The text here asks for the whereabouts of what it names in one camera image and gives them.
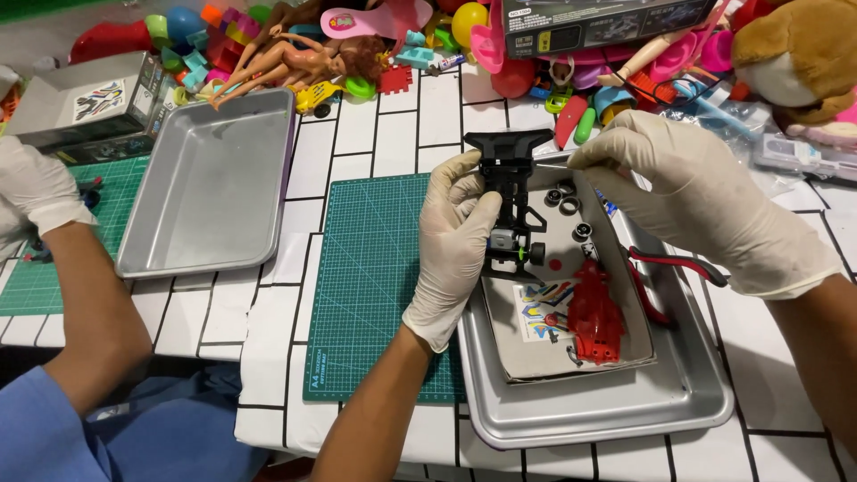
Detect person's left hand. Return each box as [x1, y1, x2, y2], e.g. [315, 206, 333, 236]
[402, 149, 503, 353]

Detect person's right hand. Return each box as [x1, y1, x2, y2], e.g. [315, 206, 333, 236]
[568, 109, 846, 300]

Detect black toy car chassis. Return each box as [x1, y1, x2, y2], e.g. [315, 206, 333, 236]
[463, 129, 555, 281]

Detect metal tweezers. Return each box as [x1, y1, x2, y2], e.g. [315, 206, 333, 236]
[532, 153, 590, 171]

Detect green cutting mat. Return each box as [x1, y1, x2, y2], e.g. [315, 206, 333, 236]
[0, 155, 151, 317]
[303, 173, 470, 404]

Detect colourful sticker sheet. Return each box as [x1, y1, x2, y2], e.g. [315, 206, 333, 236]
[72, 80, 127, 123]
[512, 280, 580, 344]

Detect grey cardboard box lid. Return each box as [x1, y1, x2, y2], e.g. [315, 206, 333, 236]
[481, 167, 657, 384]

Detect white black-lined tablecloth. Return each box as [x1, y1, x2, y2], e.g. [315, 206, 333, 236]
[0, 67, 857, 482]

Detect red toy car body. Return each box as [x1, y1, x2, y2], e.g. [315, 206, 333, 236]
[568, 260, 627, 366]

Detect brown plush toy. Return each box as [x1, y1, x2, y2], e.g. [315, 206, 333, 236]
[731, 0, 857, 128]

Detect red puzzle block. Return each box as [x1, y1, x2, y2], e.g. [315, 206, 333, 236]
[376, 63, 414, 95]

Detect dark toy kit box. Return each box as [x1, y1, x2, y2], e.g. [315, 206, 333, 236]
[502, 0, 717, 60]

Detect silver metal tray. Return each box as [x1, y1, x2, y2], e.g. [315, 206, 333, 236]
[115, 87, 297, 280]
[457, 150, 735, 451]

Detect yellow toy car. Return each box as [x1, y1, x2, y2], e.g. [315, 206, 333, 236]
[295, 80, 347, 119]

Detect bare plastic doll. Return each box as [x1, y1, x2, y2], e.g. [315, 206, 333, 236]
[208, 30, 389, 111]

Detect heap of colourful toys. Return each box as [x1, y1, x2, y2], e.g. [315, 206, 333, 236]
[67, 0, 857, 150]

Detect grey toy kit box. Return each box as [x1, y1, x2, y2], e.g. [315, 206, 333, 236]
[3, 52, 178, 165]

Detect red handled pliers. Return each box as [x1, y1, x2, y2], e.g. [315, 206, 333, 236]
[623, 244, 728, 325]

